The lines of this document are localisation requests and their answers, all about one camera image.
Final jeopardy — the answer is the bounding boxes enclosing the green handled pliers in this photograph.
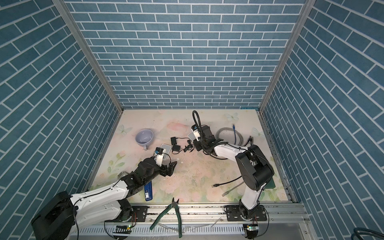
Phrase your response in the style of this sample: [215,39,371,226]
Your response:
[149,197,183,239]

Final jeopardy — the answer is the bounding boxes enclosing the left controller board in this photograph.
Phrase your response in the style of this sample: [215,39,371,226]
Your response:
[113,225,132,240]

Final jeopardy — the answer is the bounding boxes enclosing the blue black handheld tool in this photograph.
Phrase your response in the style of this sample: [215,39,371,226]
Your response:
[144,181,153,202]

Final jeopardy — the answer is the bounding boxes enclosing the coiled grey ethernet cable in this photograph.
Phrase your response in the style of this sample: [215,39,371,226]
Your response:
[215,127,244,148]

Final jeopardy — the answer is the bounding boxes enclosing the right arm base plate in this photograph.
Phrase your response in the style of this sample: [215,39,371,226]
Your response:
[224,205,268,222]

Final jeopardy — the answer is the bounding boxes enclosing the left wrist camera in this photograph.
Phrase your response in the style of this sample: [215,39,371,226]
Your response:
[154,147,164,167]

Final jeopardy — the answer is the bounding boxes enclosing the lavender ceramic cup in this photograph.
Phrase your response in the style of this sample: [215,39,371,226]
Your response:
[135,129,154,151]

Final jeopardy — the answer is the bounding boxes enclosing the right controller board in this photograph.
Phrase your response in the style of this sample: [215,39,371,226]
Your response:
[243,224,260,240]

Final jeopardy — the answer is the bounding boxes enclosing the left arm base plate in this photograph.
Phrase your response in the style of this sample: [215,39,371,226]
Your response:
[107,206,148,224]

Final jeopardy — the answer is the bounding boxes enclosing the aluminium front rail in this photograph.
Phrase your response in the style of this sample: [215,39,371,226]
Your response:
[68,203,317,240]

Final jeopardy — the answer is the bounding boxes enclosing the black power adapter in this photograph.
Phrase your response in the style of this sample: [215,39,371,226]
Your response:
[172,145,181,154]
[171,137,177,146]

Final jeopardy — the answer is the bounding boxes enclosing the controller board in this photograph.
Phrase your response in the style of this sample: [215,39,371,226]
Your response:
[243,224,260,240]
[113,225,132,240]

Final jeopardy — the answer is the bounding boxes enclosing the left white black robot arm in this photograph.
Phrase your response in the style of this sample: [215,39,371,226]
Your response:
[31,157,177,240]

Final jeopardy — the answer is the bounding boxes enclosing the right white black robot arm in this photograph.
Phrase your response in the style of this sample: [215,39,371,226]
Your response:
[192,124,275,220]

